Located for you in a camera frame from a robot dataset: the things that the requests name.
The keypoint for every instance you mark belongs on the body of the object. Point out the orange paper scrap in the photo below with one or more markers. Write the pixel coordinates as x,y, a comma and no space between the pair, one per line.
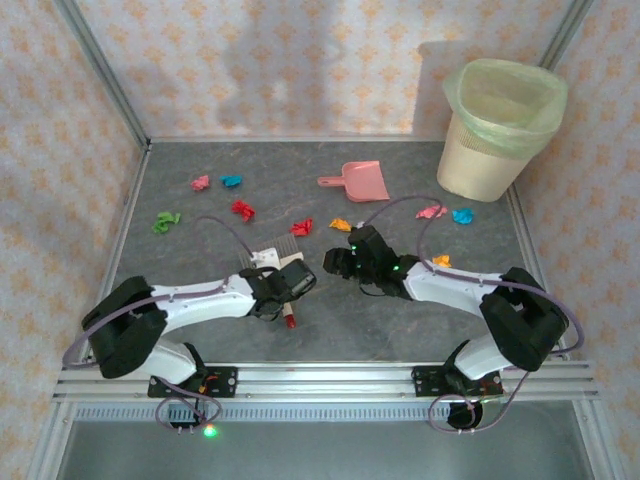
442,260
340,224

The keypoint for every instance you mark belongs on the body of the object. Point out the red paper scrap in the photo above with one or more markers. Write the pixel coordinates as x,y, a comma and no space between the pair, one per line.
302,228
243,210

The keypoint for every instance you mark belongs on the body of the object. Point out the wooden hand brush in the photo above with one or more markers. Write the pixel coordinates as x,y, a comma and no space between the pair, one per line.
289,246

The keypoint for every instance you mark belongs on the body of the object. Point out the pink paper scrap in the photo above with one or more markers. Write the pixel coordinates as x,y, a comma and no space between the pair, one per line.
430,212
200,183

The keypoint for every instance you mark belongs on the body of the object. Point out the pink plastic dustpan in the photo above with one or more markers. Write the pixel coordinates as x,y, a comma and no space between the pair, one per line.
365,182

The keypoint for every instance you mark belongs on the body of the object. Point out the blue paper scrap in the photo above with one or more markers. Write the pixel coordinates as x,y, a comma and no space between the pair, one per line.
462,216
231,181

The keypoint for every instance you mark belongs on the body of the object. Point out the green paper scrap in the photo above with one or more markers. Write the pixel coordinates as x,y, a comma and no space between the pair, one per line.
165,222

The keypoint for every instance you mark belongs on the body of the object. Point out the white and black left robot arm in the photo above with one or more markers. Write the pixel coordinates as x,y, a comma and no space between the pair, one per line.
200,300

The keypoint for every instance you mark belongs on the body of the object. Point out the cream ribbed waste bin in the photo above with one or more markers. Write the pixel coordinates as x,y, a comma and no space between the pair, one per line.
475,170

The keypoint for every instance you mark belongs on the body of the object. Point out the glowing indicator light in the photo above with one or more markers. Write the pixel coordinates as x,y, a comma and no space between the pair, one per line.
210,430

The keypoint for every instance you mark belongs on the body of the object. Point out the green plastic bin liner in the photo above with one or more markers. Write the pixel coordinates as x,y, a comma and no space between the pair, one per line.
500,135

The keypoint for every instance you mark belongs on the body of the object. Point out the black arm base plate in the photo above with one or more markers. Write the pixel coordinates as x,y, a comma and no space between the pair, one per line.
227,382
425,381

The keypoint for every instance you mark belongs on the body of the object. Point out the aluminium mounting rail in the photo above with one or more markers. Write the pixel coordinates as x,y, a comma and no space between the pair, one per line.
320,382

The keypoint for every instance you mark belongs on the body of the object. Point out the aluminium frame post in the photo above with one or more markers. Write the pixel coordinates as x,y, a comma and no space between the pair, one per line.
106,75
565,30

